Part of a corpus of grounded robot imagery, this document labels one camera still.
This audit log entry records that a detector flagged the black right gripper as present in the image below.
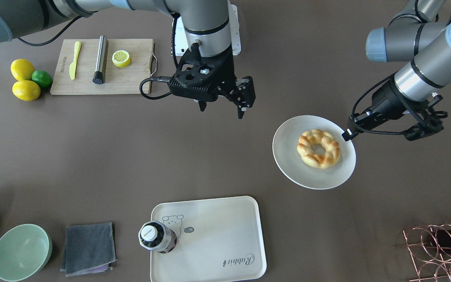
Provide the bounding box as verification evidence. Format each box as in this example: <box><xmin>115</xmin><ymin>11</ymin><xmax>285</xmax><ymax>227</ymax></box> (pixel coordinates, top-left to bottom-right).
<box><xmin>168</xmin><ymin>43</ymin><xmax>256</xmax><ymax>119</ymax></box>

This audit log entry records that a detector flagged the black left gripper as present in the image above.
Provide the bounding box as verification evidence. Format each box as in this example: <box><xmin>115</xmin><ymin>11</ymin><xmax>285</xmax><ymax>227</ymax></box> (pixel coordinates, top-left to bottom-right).
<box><xmin>342</xmin><ymin>79</ymin><xmax>448</xmax><ymax>141</ymax></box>

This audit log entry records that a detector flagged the golden twisted donut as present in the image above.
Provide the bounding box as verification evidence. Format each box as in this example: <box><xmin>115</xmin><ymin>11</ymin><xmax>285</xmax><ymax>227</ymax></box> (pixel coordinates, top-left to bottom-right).
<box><xmin>296</xmin><ymin>129</ymin><xmax>341</xmax><ymax>169</ymax></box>

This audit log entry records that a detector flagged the white round plate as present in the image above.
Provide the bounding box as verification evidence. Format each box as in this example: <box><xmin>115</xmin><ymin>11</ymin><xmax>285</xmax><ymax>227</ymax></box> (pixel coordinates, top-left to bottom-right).
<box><xmin>272</xmin><ymin>115</ymin><xmax>356</xmax><ymax>190</ymax></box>

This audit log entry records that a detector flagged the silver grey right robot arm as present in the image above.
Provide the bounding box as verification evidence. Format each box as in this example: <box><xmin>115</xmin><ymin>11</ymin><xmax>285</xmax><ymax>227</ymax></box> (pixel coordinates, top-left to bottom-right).
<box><xmin>0</xmin><ymin>0</ymin><xmax>256</xmax><ymax>119</ymax></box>

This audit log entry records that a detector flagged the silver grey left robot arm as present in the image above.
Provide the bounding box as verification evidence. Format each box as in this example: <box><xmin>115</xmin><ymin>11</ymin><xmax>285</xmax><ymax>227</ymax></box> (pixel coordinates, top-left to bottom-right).
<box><xmin>342</xmin><ymin>0</ymin><xmax>451</xmax><ymax>141</ymax></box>

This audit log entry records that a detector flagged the cream rabbit tray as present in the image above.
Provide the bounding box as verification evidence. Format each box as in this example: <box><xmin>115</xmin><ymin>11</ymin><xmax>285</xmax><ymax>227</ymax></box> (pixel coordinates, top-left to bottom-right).
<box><xmin>150</xmin><ymin>195</ymin><xmax>268</xmax><ymax>282</ymax></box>

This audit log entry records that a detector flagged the dark tea bottle on tray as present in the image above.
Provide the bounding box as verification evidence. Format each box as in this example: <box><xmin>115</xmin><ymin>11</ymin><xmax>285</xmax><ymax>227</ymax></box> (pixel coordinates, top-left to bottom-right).
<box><xmin>138</xmin><ymin>220</ymin><xmax>177</xmax><ymax>253</ymax></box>

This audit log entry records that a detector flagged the wooden cutting board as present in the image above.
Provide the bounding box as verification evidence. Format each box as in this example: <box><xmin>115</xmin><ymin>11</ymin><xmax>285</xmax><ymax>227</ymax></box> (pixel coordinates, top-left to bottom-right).
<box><xmin>50</xmin><ymin>38</ymin><xmax>155</xmax><ymax>95</ymax></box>

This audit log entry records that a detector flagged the half lemon slice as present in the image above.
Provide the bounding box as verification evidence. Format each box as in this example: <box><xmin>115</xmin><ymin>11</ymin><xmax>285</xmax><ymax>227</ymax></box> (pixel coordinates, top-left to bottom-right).
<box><xmin>112</xmin><ymin>50</ymin><xmax>131</xmax><ymax>68</ymax></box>

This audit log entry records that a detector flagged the yellow plastic knife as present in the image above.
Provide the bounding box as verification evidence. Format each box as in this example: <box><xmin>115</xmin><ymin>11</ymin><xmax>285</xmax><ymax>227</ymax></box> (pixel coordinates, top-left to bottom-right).
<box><xmin>69</xmin><ymin>41</ymin><xmax>82</xmax><ymax>80</ymax></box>

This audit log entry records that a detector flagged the green lime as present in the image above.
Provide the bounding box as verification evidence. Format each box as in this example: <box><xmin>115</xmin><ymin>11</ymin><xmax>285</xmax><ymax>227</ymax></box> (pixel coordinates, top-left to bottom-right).
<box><xmin>31</xmin><ymin>70</ymin><xmax>53</xmax><ymax>89</ymax></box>

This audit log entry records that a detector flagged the yellow whole lemon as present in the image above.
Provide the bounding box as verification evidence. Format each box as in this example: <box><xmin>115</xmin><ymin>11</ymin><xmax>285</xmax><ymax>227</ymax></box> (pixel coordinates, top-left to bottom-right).
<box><xmin>12</xmin><ymin>80</ymin><xmax>41</xmax><ymax>101</ymax></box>

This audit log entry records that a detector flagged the grey folded cloth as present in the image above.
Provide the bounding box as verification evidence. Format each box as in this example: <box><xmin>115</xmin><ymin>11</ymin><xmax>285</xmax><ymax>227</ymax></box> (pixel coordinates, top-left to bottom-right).
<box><xmin>60</xmin><ymin>222</ymin><xmax>117</xmax><ymax>277</ymax></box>

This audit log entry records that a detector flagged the mint green bowl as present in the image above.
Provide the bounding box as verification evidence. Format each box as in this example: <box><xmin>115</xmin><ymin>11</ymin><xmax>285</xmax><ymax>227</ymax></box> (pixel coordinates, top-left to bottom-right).
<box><xmin>0</xmin><ymin>224</ymin><xmax>52</xmax><ymax>282</ymax></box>

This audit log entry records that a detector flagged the copper wire bottle rack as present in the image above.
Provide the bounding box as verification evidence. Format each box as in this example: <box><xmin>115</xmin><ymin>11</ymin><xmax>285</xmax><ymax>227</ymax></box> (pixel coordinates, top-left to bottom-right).
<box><xmin>400</xmin><ymin>222</ymin><xmax>451</xmax><ymax>282</ymax></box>

